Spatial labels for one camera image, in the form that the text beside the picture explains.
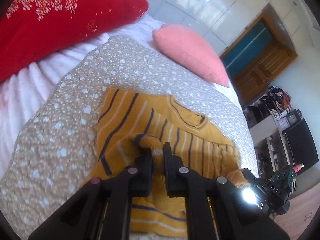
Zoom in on yellow striped knit sweater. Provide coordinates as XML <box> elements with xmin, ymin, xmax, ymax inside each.
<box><xmin>90</xmin><ymin>88</ymin><xmax>247</xmax><ymax>237</ymax></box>

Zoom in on pile of clothes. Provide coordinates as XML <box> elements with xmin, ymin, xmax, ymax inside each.
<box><xmin>266</xmin><ymin>86</ymin><xmax>292</xmax><ymax>112</ymax></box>

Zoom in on pink bottle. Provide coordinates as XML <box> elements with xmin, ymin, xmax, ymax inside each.
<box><xmin>293</xmin><ymin>163</ymin><xmax>304</xmax><ymax>173</ymax></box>

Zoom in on black television screen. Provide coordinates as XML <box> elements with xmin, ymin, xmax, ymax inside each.
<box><xmin>284</xmin><ymin>119</ymin><xmax>319</xmax><ymax>172</ymax></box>

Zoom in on white shelf unit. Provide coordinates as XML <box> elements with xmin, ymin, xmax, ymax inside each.
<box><xmin>244</xmin><ymin>106</ymin><xmax>295</xmax><ymax>179</ymax></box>

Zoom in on beige white-spotted quilt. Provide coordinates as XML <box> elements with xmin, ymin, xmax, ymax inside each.
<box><xmin>1</xmin><ymin>36</ymin><xmax>258</xmax><ymax>239</ymax></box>

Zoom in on small desk clock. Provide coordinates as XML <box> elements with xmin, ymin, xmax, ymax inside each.
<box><xmin>286</xmin><ymin>109</ymin><xmax>302</xmax><ymax>126</ymax></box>

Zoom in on brown wooden door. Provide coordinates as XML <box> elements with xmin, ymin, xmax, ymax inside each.
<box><xmin>231</xmin><ymin>42</ymin><xmax>299</xmax><ymax>106</ymax></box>

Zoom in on pink white fluffy blanket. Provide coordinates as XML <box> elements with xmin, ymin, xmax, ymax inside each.
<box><xmin>0</xmin><ymin>13</ymin><xmax>243</xmax><ymax>178</ymax></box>

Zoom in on pink cushion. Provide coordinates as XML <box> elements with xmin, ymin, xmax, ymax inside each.
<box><xmin>152</xmin><ymin>24</ymin><xmax>229</xmax><ymax>88</ymax></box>

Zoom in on white glossy wardrobe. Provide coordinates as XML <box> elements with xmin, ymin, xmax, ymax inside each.
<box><xmin>147</xmin><ymin>0</ymin><xmax>319</xmax><ymax>55</ymax></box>

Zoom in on red floral pillow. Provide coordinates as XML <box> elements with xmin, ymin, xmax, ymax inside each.
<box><xmin>1</xmin><ymin>0</ymin><xmax>149</xmax><ymax>81</ymax></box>

